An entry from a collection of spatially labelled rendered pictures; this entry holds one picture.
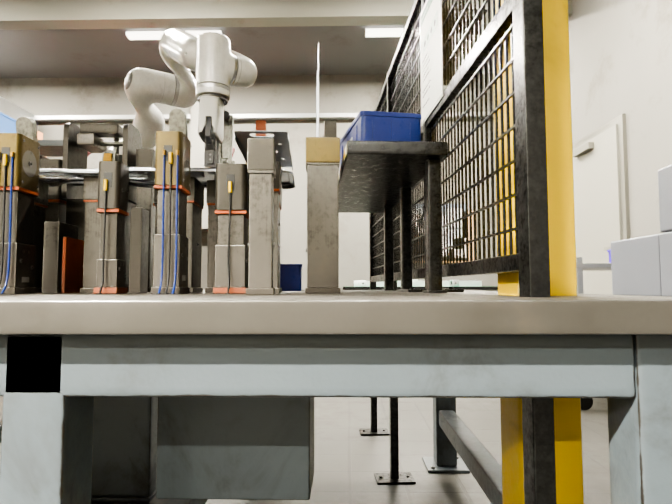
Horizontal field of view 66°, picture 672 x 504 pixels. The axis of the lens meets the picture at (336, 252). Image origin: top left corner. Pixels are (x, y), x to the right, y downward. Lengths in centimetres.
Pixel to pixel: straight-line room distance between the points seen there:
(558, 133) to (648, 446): 49
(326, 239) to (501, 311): 64
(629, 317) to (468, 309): 18
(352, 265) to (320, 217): 671
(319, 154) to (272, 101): 727
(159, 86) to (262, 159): 88
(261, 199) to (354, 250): 697
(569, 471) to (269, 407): 49
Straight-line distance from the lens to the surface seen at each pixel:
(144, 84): 180
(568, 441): 95
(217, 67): 139
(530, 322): 64
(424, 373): 66
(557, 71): 99
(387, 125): 138
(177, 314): 63
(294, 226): 799
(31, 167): 136
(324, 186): 121
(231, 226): 115
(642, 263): 260
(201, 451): 97
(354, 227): 795
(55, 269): 142
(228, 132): 159
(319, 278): 119
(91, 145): 169
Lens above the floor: 72
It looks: 4 degrees up
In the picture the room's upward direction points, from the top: straight up
